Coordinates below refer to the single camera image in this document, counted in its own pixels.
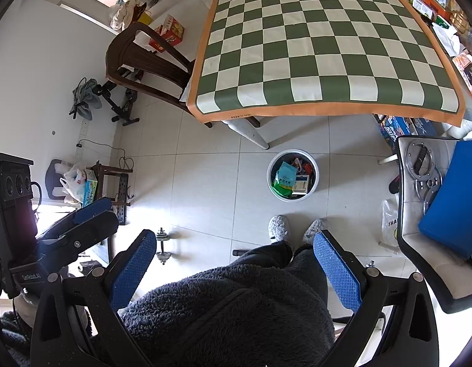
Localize black cable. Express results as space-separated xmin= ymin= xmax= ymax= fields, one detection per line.
xmin=77 ymin=139 xmax=133 ymax=172

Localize orange printed box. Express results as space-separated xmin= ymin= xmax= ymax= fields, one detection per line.
xmin=452 ymin=50 xmax=472 ymax=98

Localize white round trash bin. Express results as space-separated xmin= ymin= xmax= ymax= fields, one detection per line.
xmin=267 ymin=149 xmax=320 ymax=202

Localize person's left forearm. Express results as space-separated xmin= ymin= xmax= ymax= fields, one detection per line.
xmin=0 ymin=298 xmax=41 ymax=367

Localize white blue small box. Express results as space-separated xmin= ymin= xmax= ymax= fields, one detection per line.
xmin=291 ymin=174 xmax=310 ymax=195

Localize teal packet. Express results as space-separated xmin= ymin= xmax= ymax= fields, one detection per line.
xmin=275 ymin=161 xmax=298 ymax=189

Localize large chrome weight plate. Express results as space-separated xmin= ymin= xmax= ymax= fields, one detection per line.
xmin=404 ymin=140 xmax=437 ymax=180

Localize person's grey slipper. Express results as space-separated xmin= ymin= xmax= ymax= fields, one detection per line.
xmin=268 ymin=215 xmax=291 ymax=242
xmin=302 ymin=218 xmax=328 ymax=246

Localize red wrapper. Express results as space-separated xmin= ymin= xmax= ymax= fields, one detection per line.
xmin=291 ymin=157 xmax=315 ymax=174

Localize grey cloth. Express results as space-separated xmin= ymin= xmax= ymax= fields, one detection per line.
xmin=69 ymin=77 xmax=103 ymax=120

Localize green checkered tablecloth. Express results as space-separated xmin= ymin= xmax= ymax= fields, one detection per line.
xmin=186 ymin=0 xmax=466 ymax=127

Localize red cardboard box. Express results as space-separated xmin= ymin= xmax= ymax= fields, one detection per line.
xmin=149 ymin=14 xmax=185 ymax=52

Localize white wall power strip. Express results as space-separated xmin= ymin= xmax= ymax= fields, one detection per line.
xmin=76 ymin=120 xmax=87 ymax=159

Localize white chair with black trim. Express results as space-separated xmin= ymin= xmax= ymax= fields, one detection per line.
xmin=377 ymin=135 xmax=472 ymax=314

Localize dark brown wooden chair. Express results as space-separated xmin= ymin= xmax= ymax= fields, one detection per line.
xmin=106 ymin=22 xmax=260 ymax=128

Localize person's right grey slipper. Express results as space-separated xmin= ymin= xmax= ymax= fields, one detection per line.
xmin=302 ymin=218 xmax=328 ymax=246

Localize black pedal exerciser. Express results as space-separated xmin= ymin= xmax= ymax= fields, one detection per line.
xmin=92 ymin=82 xmax=141 ymax=127

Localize person's right leg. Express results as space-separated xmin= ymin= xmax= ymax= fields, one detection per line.
xmin=293 ymin=245 xmax=329 ymax=306

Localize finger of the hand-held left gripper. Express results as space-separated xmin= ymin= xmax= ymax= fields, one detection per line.
xmin=37 ymin=198 xmax=113 ymax=246
xmin=39 ymin=211 xmax=120 ymax=273

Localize white tissue paper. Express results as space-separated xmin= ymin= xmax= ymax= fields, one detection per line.
xmin=431 ymin=23 xmax=466 ymax=56

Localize black bin liner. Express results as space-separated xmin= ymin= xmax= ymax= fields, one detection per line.
xmin=270 ymin=153 xmax=317 ymax=199

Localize person's left grey slipper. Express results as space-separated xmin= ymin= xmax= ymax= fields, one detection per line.
xmin=268 ymin=215 xmax=291 ymax=242

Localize black power strip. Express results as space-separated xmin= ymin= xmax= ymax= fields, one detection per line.
xmin=114 ymin=173 xmax=130 ymax=225

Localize brown wooden side table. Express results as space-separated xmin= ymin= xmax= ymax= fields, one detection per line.
xmin=91 ymin=161 xmax=134 ymax=209

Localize blue tissue box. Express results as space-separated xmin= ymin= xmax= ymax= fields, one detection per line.
xmin=82 ymin=169 xmax=99 ymax=208

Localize blue cushion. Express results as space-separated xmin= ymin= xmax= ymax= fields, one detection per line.
xmin=418 ymin=139 xmax=472 ymax=261

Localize white smiley plastic bag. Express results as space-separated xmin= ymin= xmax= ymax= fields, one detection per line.
xmin=380 ymin=198 xmax=401 ymax=255

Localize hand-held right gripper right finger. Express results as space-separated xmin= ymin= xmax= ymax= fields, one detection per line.
xmin=313 ymin=229 xmax=441 ymax=367

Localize white table leg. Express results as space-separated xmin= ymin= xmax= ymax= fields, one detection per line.
xmin=223 ymin=118 xmax=270 ymax=150
xmin=446 ymin=118 xmax=472 ymax=140

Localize white green box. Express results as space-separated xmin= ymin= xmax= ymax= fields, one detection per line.
xmin=412 ymin=0 xmax=437 ymax=21

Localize green packet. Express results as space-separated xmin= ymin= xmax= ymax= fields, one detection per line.
xmin=270 ymin=183 xmax=294 ymax=198

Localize blue printed carton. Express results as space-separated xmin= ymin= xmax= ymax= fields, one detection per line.
xmin=374 ymin=114 xmax=451 ymax=148

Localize white hanging bags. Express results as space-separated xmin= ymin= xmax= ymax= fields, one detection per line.
xmin=109 ymin=0 xmax=147 ymax=31

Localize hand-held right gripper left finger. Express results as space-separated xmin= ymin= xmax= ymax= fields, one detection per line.
xmin=29 ymin=228 xmax=158 ymax=367

